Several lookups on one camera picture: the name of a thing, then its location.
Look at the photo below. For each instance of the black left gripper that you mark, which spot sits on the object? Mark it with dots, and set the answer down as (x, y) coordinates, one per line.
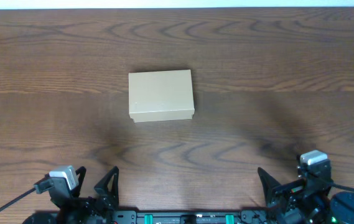
(112, 195)

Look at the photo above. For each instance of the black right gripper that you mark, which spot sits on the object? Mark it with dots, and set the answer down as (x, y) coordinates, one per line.
(293, 189)

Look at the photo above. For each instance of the cardboard box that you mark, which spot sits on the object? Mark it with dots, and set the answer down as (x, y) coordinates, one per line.
(161, 96)

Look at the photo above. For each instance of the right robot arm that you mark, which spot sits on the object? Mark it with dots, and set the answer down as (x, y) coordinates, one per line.
(340, 209)

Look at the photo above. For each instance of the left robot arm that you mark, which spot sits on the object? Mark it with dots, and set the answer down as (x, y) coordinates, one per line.
(45, 217)

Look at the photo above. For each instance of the black aluminium mounting rail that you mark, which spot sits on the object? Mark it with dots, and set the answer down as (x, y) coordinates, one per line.
(198, 217)

